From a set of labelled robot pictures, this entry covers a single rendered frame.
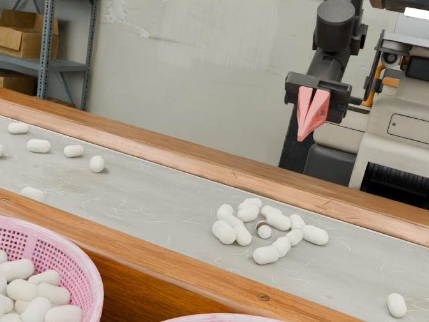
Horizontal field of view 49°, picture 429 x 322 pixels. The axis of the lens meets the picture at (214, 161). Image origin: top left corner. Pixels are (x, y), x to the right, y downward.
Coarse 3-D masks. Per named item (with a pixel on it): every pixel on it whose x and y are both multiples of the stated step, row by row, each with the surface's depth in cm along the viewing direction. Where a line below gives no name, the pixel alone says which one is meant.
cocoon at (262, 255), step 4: (260, 248) 55; (264, 248) 55; (268, 248) 55; (272, 248) 55; (276, 248) 56; (256, 252) 54; (260, 252) 54; (264, 252) 54; (268, 252) 54; (272, 252) 55; (276, 252) 55; (256, 256) 54; (260, 256) 54; (264, 256) 54; (268, 256) 54; (272, 256) 55; (276, 256) 55; (256, 260) 54; (260, 260) 54; (264, 260) 54; (268, 260) 54; (272, 260) 55
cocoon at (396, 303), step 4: (388, 296) 51; (392, 296) 50; (396, 296) 50; (400, 296) 50; (388, 300) 50; (392, 300) 50; (396, 300) 49; (400, 300) 49; (388, 304) 50; (392, 304) 49; (396, 304) 49; (400, 304) 49; (404, 304) 49; (392, 308) 49; (396, 308) 49; (400, 308) 49; (404, 308) 49; (392, 312) 49; (396, 312) 49; (400, 312) 49; (404, 312) 49; (396, 316) 49; (400, 316) 49
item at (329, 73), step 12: (312, 60) 78; (324, 60) 76; (288, 72) 74; (312, 72) 75; (324, 72) 74; (336, 72) 75; (324, 84) 73; (336, 84) 72; (348, 84) 72; (288, 96) 78; (336, 96) 74; (348, 96) 72
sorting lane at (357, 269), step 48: (48, 192) 62; (96, 192) 66; (144, 192) 69; (192, 192) 73; (240, 192) 77; (192, 240) 57; (336, 240) 66; (384, 240) 69; (288, 288) 51; (336, 288) 53; (384, 288) 55
